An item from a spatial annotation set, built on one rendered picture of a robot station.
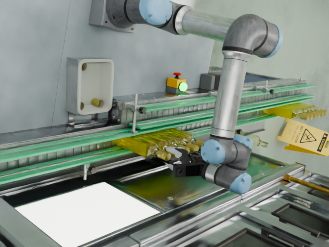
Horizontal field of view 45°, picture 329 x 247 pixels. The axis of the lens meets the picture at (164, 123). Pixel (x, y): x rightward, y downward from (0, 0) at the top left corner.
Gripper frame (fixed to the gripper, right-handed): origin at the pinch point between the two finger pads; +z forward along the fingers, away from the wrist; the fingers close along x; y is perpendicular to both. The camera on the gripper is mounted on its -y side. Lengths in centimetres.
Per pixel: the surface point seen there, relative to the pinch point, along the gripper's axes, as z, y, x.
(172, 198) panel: -10.1, -6.1, -12.2
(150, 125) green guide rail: 19.7, 9.6, 6.3
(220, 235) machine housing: -33.1, -6.4, -16.7
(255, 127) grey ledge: 27, 114, -12
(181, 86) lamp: 31, 41, 19
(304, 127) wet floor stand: 90, 341, -62
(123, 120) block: 26.8, 0.5, 7.9
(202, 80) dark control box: 38, 67, 19
